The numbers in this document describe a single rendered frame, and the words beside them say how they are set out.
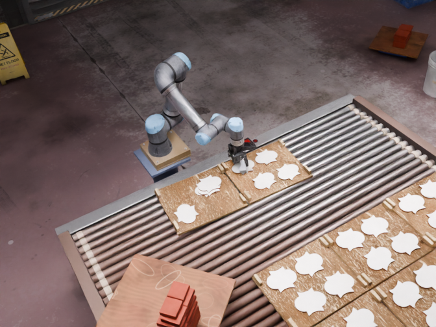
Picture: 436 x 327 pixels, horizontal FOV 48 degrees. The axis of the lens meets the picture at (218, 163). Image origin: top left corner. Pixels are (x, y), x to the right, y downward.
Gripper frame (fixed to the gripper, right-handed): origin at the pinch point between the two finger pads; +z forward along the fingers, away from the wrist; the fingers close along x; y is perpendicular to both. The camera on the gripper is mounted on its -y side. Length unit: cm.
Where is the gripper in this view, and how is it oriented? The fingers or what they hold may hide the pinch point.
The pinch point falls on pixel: (242, 166)
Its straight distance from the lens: 283.7
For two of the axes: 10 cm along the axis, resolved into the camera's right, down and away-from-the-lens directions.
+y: -8.8, 3.9, -2.7
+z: 1.0, 7.0, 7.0
